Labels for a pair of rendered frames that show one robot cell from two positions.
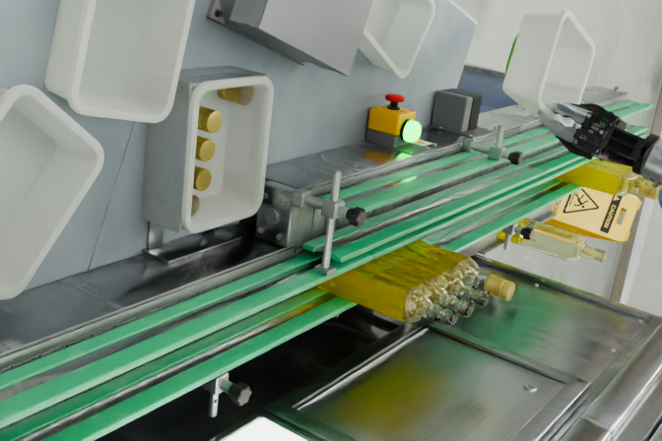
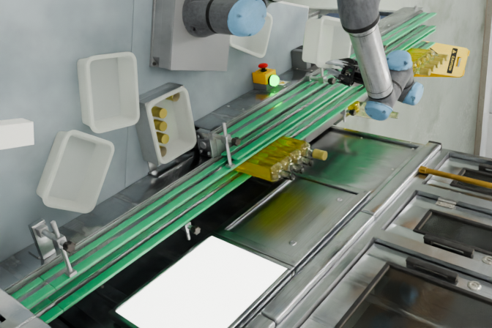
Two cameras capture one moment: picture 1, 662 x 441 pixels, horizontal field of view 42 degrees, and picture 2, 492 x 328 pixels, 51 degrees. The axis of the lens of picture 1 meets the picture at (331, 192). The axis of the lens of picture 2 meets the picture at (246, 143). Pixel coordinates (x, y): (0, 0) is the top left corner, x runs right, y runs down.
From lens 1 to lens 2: 0.54 m
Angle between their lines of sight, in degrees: 13
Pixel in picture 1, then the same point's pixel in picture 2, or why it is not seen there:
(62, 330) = (113, 220)
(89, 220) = (119, 168)
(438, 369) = (296, 198)
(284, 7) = (181, 56)
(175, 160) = (148, 135)
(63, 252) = (111, 184)
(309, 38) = (199, 63)
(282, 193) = (204, 134)
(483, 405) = (313, 212)
